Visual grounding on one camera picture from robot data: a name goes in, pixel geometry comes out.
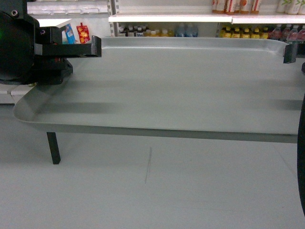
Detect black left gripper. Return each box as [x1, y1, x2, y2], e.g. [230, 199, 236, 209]
[0, 0, 102, 85]

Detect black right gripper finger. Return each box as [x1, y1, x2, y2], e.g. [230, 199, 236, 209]
[283, 43, 305, 64]

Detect grey rectangular serving tray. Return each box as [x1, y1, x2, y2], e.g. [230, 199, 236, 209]
[13, 38, 305, 143]

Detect blue snack packet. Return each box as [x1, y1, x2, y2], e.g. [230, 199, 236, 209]
[64, 23, 76, 44]

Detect red snack pouch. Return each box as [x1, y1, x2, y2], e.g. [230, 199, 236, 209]
[76, 22, 91, 44]

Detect white upper shelf board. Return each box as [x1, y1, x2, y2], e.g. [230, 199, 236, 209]
[108, 12, 305, 24]

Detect black table leg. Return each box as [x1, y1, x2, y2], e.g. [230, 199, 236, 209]
[47, 132, 61, 165]

